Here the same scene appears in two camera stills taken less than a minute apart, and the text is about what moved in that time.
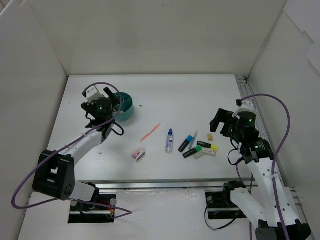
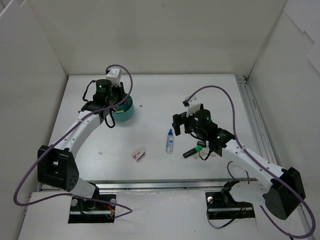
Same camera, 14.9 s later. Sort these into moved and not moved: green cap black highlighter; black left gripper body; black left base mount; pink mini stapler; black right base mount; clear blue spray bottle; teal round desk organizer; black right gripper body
Moved: black right gripper body; black left gripper body
Not moved: black left base mount; clear blue spray bottle; teal round desk organizer; green cap black highlighter; black right base mount; pink mini stapler
